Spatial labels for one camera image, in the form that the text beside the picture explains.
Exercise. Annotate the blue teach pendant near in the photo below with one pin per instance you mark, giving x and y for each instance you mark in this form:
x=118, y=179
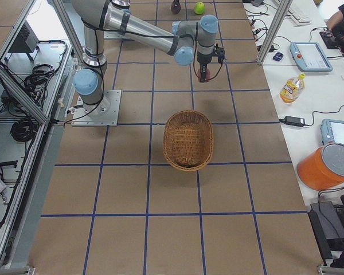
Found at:
x=332, y=131

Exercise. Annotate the green apple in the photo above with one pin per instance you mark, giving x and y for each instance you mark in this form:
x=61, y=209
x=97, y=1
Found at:
x=199, y=8

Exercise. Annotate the blue teach pendant far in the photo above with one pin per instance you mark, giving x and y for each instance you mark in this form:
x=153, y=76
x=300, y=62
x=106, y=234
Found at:
x=309, y=57

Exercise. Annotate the orange bucket with grey lid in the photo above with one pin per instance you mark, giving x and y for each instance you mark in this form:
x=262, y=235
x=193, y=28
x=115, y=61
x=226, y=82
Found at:
x=324, y=168

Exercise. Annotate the dark red apple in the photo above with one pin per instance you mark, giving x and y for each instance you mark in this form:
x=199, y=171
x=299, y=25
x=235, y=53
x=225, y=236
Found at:
x=175, y=7

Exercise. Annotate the black power adapter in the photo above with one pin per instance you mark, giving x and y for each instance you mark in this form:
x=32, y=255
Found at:
x=293, y=121

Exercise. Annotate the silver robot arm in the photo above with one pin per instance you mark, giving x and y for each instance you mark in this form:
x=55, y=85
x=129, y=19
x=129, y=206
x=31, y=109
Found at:
x=189, y=42

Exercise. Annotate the blue teach pendant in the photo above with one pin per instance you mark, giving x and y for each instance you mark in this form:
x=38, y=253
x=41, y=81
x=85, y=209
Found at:
x=332, y=131
x=309, y=57

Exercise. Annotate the aluminium frame post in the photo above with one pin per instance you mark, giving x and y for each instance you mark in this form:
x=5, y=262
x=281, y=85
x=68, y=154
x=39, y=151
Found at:
x=273, y=30

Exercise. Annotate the black box on table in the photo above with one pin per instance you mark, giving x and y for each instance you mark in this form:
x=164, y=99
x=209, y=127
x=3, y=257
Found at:
x=327, y=228

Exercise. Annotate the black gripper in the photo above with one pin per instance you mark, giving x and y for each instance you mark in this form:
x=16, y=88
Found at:
x=202, y=60

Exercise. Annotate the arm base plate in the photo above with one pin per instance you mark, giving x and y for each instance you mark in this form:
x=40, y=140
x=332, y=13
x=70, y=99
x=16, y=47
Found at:
x=109, y=35
x=106, y=113

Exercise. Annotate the blue computer mouse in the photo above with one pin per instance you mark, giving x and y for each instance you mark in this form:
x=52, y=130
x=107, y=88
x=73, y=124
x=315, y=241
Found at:
x=278, y=56

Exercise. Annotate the brown wicker basket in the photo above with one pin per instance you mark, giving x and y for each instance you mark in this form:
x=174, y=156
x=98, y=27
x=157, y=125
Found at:
x=188, y=141

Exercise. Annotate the grey control box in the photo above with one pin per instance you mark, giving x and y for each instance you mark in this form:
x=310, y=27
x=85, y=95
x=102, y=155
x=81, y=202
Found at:
x=26, y=42

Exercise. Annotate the white keyboard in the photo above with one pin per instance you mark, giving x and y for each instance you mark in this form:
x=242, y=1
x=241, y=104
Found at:
x=297, y=16

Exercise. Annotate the yellow juice bottle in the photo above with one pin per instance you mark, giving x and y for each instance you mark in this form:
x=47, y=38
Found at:
x=292, y=89

